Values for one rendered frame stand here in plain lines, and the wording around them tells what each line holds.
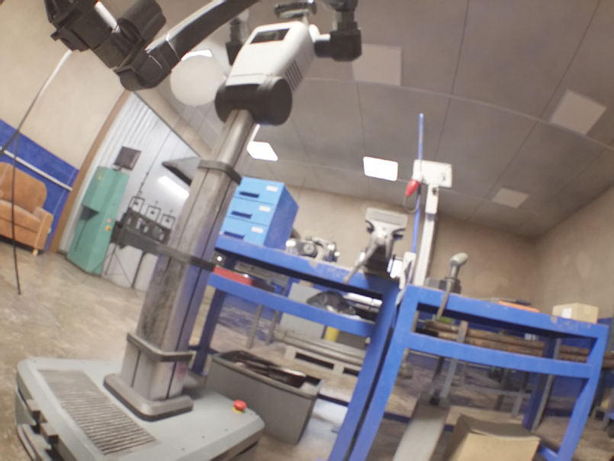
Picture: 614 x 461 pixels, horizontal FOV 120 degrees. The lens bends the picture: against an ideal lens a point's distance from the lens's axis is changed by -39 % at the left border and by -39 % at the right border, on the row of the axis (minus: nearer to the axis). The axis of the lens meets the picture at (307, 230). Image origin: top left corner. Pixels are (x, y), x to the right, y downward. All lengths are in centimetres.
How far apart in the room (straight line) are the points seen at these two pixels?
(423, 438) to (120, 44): 163
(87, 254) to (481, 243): 752
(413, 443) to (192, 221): 130
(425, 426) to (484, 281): 577
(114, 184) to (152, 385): 381
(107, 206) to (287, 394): 358
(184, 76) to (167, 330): 360
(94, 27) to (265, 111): 56
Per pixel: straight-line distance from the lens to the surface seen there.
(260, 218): 158
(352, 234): 682
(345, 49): 106
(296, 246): 144
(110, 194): 439
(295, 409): 141
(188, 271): 74
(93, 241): 434
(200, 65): 407
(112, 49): 50
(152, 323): 79
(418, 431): 148
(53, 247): 507
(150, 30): 55
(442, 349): 121
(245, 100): 90
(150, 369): 79
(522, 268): 749
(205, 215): 77
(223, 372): 149
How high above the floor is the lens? 68
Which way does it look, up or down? 13 degrees up
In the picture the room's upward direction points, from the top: 17 degrees clockwise
